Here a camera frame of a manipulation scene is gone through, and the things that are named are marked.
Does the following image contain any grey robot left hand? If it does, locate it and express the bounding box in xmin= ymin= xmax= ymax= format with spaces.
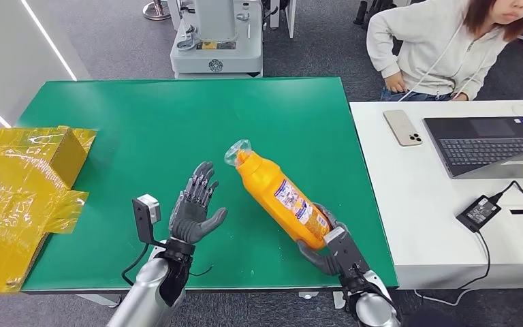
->
xmin=169 ymin=161 xmax=229 ymax=245

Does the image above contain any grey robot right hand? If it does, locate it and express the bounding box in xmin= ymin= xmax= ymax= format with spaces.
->
xmin=296 ymin=203 xmax=350 ymax=277

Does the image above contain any orange plastic bottle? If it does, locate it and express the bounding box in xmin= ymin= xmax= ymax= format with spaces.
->
xmin=223 ymin=138 xmax=333 ymax=251

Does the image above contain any beige smartphone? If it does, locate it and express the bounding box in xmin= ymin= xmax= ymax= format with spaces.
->
xmin=383 ymin=109 xmax=424 ymax=148

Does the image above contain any black power adapter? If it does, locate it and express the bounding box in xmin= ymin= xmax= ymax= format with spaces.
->
xmin=456 ymin=195 xmax=503 ymax=234

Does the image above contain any yellow taped cardboard box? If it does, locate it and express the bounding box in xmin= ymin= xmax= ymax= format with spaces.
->
xmin=0 ymin=126 xmax=97 ymax=295

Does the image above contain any person's right hand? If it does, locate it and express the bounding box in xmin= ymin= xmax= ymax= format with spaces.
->
xmin=384 ymin=71 xmax=408 ymax=94

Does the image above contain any dark grey laptop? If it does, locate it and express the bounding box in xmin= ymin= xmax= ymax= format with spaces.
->
xmin=423 ymin=116 xmax=523 ymax=180

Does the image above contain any metal chair base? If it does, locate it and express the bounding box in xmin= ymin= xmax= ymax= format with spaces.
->
xmin=142 ymin=0 xmax=171 ymax=21

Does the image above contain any white furniture panel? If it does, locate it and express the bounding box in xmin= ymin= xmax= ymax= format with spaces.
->
xmin=269 ymin=0 xmax=296 ymax=40

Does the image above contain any person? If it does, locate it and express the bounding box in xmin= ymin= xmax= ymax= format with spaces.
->
xmin=366 ymin=0 xmax=523 ymax=102

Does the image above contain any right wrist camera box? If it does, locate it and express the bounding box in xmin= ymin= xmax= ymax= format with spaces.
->
xmin=323 ymin=225 xmax=370 ymax=279

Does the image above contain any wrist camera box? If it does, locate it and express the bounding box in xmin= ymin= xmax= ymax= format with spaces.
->
xmin=323 ymin=225 xmax=370 ymax=279
xmin=131 ymin=193 xmax=161 ymax=245

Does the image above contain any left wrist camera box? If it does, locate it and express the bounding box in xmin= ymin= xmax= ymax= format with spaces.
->
xmin=131 ymin=193 xmax=161 ymax=245

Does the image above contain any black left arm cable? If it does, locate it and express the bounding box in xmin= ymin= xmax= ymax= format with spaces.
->
xmin=121 ymin=243 xmax=150 ymax=287

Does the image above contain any white floor cable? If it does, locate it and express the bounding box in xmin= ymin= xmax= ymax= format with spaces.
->
xmin=413 ymin=288 xmax=463 ymax=308

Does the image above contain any black mains cable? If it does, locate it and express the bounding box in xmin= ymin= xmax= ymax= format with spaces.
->
xmin=458 ymin=231 xmax=492 ymax=290

